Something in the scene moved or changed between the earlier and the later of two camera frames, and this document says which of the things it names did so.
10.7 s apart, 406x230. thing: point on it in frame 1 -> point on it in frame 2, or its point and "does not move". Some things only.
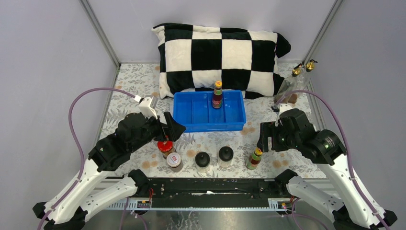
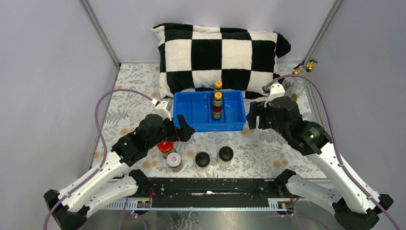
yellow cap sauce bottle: [253, 160] -> [217, 105]
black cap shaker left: [202, 162] does not move
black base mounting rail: [271, 192] does not move
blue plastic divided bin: [194, 110] does not move
